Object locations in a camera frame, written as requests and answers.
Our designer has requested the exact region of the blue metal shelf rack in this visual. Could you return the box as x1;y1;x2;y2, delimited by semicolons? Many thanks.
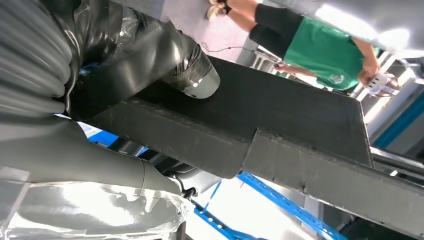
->
79;122;349;240

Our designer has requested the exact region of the white handheld controller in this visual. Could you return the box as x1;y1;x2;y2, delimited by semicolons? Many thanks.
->
367;73;397;97

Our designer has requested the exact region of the person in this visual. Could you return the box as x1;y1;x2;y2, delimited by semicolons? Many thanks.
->
206;0;402;99

